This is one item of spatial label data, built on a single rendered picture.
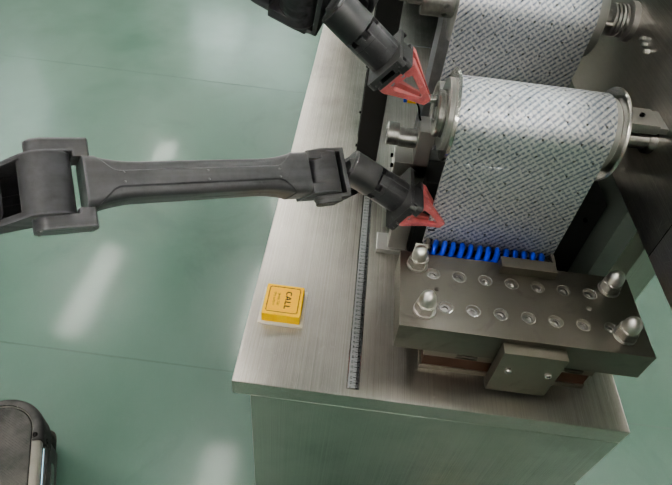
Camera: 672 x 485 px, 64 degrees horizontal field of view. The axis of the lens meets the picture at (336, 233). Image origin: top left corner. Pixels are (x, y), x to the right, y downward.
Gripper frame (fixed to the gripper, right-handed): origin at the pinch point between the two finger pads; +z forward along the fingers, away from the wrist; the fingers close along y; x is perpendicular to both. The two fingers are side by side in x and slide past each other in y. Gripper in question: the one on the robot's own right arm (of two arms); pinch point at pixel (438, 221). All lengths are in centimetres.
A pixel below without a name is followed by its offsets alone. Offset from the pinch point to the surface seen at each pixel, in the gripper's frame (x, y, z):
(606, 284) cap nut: 12.3, 7.7, 25.9
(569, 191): 18.5, 0.3, 11.1
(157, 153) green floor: -150, -141, -43
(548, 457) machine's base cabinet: -13.0, 26.2, 37.0
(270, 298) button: -26.9, 10.0, -16.8
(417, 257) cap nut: -2.8, 8.1, -2.6
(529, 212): 11.4, 0.3, 9.8
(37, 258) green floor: -162, -65, -64
